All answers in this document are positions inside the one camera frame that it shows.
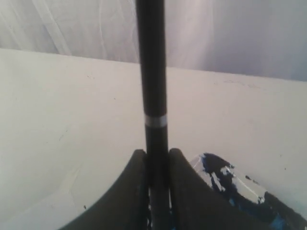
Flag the white square paint plate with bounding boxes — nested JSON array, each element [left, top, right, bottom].
[[190, 153, 307, 230]]

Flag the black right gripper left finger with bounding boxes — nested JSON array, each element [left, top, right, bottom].
[[62, 149, 149, 230]]

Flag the black paintbrush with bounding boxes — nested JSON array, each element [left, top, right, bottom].
[[136, 0, 171, 230]]

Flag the white backdrop curtain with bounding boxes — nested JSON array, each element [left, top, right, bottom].
[[0, 0, 307, 81]]

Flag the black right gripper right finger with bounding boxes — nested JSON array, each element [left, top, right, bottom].
[[169, 149, 270, 230]]

